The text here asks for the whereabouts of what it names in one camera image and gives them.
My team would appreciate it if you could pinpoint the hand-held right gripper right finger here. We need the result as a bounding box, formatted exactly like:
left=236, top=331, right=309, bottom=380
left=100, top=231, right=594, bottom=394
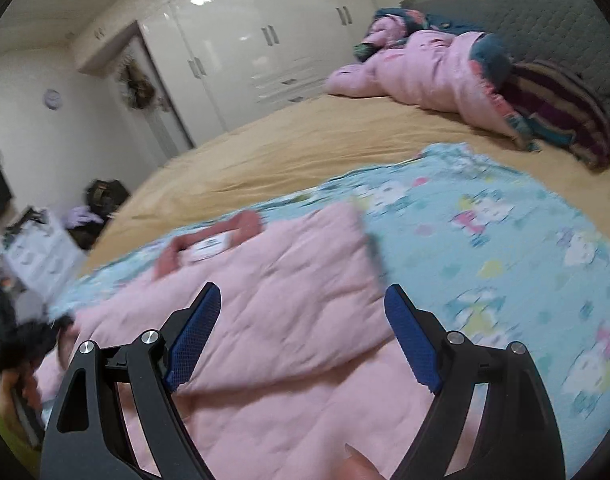
left=384, top=283, right=568, bottom=480

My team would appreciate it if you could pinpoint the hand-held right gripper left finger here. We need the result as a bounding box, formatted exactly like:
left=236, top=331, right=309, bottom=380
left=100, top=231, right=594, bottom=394
left=40, top=282, right=222, bottom=480

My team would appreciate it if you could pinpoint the pink quilted jacket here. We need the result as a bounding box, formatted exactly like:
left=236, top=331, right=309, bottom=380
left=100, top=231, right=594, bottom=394
left=35, top=205, right=486, bottom=480

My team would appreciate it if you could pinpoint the person's left hand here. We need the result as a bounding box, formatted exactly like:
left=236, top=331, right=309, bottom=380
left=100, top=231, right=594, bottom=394
left=0, top=367, right=43, bottom=411

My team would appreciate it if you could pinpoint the person's right hand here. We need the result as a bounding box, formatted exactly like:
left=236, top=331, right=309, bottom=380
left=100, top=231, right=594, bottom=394
left=344, top=442, right=386, bottom=480

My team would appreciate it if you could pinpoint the white drawer chest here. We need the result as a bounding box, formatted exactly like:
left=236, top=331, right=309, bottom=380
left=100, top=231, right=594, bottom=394
left=2, top=210, right=88, bottom=296

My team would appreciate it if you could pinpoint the blue cartoon print blanket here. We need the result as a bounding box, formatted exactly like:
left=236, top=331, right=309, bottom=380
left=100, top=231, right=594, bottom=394
left=50, top=142, right=610, bottom=480

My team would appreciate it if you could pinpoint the purple cloth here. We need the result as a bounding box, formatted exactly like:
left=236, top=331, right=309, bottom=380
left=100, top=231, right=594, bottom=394
left=62, top=206, right=103, bottom=228

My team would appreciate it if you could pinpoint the dark bag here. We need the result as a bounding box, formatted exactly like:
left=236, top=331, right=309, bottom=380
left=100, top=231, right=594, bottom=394
left=84, top=178, right=130, bottom=218

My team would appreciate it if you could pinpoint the bed with tan sheet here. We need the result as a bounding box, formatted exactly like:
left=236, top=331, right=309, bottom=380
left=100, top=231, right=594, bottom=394
left=80, top=90, right=610, bottom=281

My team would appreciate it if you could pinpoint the white door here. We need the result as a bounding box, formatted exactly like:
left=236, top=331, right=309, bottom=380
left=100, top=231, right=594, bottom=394
left=105, top=35, right=193, bottom=168

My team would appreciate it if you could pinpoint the dried wreath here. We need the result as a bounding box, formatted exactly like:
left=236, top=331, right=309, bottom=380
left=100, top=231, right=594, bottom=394
left=116, top=57, right=160, bottom=111

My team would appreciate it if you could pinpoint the pink quilt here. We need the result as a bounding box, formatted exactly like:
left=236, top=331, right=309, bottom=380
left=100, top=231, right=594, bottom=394
left=325, top=7, right=540, bottom=151

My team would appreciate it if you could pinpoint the dark striped blanket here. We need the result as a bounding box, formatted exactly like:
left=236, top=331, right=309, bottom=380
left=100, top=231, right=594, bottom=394
left=502, top=60, right=610, bottom=171

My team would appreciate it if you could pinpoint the white glossy wardrobe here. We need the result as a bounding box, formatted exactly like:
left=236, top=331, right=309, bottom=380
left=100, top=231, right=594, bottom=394
left=70, top=0, right=376, bottom=133

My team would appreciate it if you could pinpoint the grey padded headboard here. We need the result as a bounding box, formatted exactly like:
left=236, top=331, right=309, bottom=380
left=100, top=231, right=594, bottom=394
left=400, top=0, right=610, bottom=126

